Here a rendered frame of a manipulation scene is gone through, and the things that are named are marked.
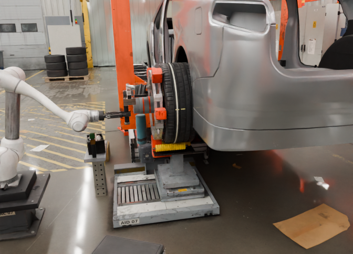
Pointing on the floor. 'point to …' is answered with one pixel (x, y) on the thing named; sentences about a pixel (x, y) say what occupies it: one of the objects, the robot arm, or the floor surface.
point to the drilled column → (99, 178)
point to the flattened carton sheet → (314, 225)
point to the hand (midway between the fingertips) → (126, 114)
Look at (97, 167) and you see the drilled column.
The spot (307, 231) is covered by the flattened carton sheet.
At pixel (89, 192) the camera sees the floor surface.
